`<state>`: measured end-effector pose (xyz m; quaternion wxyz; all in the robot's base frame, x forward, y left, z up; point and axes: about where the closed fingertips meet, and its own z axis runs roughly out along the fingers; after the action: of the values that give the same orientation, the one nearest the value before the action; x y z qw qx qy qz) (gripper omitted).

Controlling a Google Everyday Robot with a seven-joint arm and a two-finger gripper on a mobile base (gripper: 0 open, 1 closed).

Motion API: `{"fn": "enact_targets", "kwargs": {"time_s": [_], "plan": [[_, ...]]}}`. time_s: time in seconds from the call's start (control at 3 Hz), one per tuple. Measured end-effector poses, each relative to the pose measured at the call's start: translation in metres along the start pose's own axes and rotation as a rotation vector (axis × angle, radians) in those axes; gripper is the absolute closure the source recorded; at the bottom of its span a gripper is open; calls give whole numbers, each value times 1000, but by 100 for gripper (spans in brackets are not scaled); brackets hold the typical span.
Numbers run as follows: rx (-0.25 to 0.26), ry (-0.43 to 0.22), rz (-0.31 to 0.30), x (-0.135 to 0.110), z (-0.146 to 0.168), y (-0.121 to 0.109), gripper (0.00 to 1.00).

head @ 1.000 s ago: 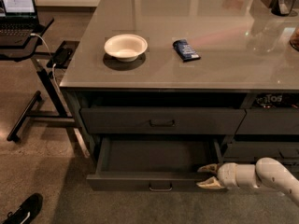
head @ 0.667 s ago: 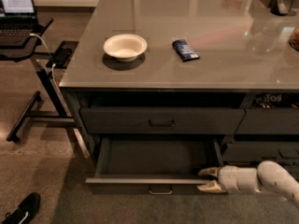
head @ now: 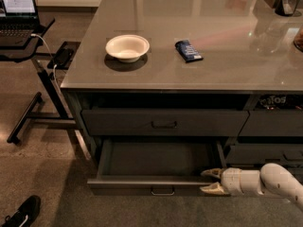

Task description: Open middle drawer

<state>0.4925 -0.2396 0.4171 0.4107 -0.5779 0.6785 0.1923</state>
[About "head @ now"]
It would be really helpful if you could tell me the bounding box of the dark glass jug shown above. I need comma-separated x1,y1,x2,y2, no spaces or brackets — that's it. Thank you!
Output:
274,0,303,17

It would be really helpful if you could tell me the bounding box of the white charging cable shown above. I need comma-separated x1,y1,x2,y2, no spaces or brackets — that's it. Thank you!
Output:
29,32,62,95

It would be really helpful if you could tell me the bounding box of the white bowl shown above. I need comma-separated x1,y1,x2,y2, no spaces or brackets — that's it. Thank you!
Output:
105,35,150,62

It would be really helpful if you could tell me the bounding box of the black phone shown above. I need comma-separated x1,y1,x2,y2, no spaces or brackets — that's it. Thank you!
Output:
54,48,74,66

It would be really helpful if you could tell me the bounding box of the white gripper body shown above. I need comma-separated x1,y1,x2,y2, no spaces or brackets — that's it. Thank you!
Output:
221,167,243,196

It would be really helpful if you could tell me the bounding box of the grey counter cabinet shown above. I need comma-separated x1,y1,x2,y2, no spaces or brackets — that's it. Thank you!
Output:
60,0,303,185

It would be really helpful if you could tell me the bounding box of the brown item in dish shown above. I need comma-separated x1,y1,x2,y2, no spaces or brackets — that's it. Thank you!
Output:
294,27,303,52

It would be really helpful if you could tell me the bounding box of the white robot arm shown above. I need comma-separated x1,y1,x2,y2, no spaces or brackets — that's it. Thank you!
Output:
200,163,303,211

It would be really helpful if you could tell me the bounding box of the black sneaker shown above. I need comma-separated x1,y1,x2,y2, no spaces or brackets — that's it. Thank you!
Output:
1,195,41,227

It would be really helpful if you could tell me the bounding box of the black laptop stand table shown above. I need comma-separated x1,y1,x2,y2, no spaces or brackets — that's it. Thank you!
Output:
0,15,81,145

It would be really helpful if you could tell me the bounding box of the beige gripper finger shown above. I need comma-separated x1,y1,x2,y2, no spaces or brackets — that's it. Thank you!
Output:
201,168,224,179
200,182,229,196

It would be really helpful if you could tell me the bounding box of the black chips bag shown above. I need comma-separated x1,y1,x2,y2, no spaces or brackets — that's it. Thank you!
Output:
257,95,303,110

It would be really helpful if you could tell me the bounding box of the open black laptop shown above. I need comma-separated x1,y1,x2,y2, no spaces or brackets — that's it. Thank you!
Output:
0,0,40,48

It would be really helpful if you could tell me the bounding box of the blue snack packet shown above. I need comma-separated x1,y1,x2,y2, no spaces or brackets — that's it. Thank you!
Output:
175,40,204,62

